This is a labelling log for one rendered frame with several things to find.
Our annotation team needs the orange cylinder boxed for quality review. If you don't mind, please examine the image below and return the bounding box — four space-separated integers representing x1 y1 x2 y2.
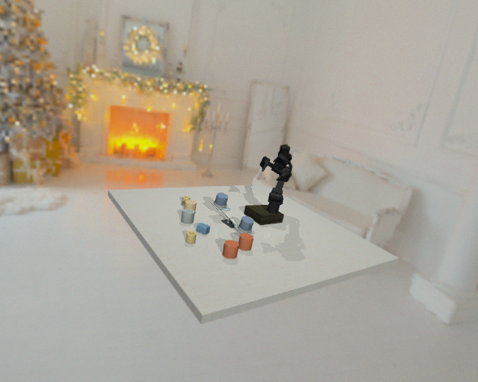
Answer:
223 240 239 259
238 233 254 251

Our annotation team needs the light blue block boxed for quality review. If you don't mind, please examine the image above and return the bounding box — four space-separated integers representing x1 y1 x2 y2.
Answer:
196 223 210 235

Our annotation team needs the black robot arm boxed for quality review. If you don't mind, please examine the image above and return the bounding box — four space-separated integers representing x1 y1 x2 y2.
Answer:
267 144 293 214

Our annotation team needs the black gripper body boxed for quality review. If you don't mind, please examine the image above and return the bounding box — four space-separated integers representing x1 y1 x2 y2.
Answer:
259 156 292 182

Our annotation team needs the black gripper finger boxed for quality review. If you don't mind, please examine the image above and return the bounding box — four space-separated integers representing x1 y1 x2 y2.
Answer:
261 159 269 171
276 171 289 181

